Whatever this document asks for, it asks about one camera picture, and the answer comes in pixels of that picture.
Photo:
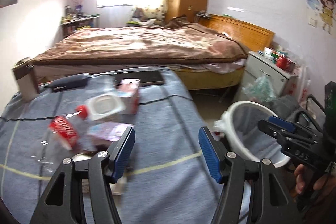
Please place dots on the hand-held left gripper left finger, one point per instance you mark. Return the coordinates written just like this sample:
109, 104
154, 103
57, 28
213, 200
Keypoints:
123, 150

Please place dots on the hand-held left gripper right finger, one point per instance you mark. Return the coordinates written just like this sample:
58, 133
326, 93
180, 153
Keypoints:
208, 153

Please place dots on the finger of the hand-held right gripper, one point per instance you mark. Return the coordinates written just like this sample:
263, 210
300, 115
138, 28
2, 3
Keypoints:
273, 129
284, 123

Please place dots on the purple packet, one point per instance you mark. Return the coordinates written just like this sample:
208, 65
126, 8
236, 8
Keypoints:
110, 132

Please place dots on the white round bin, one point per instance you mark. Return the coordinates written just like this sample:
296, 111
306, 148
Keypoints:
244, 132

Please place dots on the white plastic tub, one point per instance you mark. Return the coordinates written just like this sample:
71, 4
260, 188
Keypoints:
105, 107

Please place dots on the pink milk carton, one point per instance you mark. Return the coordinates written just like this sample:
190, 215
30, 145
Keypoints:
130, 96

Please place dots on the clear bottle red label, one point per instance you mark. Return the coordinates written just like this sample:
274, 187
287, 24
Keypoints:
63, 129

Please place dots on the person's right hand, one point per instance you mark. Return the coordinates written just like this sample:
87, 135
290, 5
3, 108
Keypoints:
299, 176

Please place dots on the grey jacket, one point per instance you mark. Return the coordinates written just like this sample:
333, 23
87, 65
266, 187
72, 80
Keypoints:
286, 106

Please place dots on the green plastic bag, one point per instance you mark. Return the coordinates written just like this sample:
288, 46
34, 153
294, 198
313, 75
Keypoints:
260, 88

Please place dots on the white nightstand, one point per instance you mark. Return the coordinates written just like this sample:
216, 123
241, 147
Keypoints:
262, 66

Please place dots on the red can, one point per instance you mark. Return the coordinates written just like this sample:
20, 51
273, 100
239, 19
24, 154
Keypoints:
281, 61

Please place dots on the bed mattress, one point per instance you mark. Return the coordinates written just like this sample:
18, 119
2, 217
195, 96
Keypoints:
204, 77

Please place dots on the black smartphone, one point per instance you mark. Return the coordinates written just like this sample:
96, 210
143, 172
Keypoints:
149, 78

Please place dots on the dark blue case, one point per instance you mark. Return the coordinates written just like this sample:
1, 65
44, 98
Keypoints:
68, 82

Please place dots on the wooden headboard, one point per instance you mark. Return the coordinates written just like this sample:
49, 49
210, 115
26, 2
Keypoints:
244, 29

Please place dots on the bed with brown blanket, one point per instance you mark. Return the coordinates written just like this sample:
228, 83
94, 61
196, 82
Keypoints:
144, 43

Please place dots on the cluttered desk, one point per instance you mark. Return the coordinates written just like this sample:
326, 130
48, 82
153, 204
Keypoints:
78, 24

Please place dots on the brown teddy bear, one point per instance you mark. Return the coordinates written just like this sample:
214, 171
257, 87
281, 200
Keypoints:
140, 15

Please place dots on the black chair frame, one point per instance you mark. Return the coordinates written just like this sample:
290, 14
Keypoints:
312, 108

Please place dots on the white light switch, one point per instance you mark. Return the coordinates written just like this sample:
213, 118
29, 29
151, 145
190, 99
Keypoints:
312, 22

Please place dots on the girl wall sticker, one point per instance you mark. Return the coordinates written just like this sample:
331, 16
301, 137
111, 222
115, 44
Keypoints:
326, 11

